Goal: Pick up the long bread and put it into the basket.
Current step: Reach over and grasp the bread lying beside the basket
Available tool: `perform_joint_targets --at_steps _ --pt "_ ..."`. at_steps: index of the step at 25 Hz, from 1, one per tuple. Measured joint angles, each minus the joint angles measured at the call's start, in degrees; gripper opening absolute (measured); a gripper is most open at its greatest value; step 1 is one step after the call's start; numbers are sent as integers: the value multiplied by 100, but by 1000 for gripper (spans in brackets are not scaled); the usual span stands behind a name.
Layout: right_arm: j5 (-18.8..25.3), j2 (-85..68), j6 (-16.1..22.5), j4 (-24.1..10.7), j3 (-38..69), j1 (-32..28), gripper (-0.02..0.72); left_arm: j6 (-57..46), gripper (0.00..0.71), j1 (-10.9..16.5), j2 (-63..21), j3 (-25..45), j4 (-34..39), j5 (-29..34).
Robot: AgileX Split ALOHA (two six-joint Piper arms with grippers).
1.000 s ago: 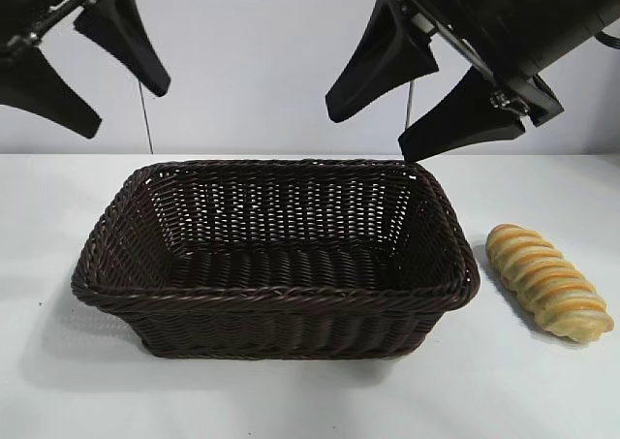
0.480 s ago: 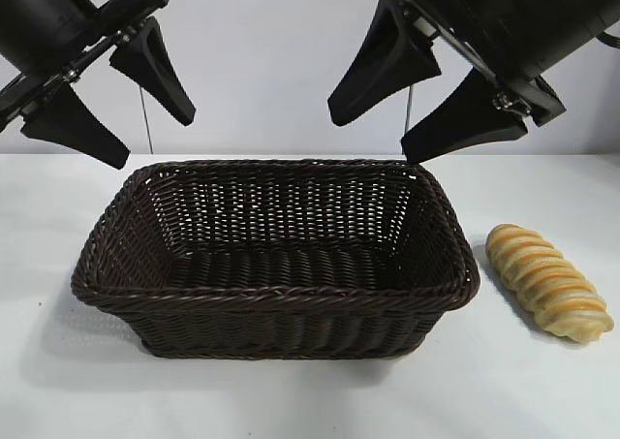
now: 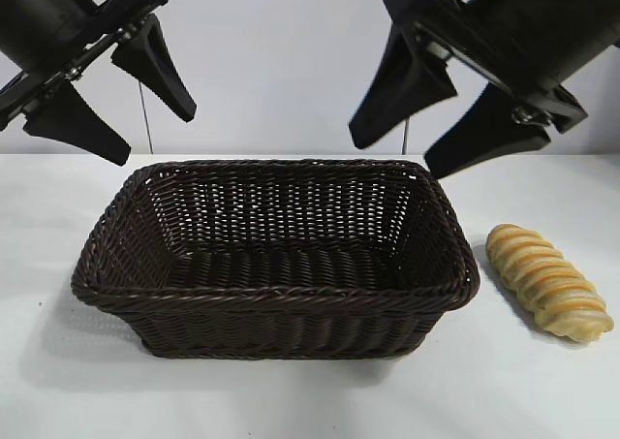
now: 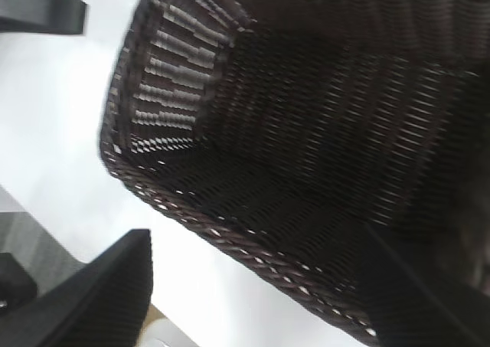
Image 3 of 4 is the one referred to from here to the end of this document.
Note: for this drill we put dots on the long twisted golden bread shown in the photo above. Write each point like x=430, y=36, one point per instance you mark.
x=542, y=279

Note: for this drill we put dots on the dark brown wicker basket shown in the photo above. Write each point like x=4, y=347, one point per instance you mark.
x=271, y=274

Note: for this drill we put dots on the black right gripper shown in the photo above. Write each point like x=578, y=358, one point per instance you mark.
x=523, y=27

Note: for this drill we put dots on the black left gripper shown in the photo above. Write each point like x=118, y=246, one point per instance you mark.
x=43, y=17

